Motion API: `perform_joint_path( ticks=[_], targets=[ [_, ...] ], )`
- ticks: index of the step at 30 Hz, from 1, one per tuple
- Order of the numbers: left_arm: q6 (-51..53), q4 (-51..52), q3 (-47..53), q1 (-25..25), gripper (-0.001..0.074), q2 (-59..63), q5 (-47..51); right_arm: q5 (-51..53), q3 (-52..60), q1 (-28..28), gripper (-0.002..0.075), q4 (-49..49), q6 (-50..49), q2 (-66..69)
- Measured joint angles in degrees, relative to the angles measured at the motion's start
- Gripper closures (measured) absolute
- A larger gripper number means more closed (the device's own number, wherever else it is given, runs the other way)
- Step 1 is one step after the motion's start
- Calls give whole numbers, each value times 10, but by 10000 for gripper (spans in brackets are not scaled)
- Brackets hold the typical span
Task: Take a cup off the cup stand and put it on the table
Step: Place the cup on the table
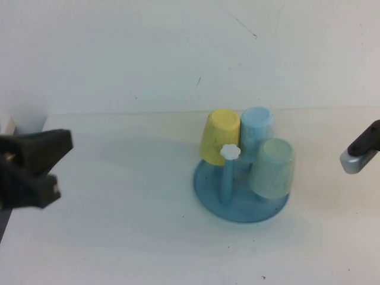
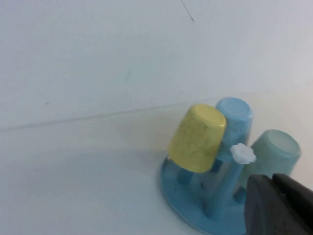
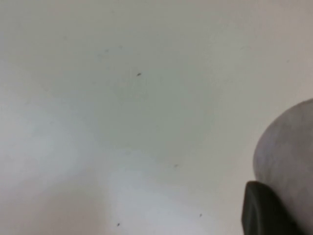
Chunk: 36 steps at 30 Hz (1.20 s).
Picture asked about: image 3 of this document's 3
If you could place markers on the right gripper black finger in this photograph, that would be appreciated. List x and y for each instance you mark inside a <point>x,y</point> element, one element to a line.
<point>264,213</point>

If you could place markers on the pale pink cup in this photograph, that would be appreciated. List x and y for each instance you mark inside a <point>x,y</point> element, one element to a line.
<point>288,147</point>

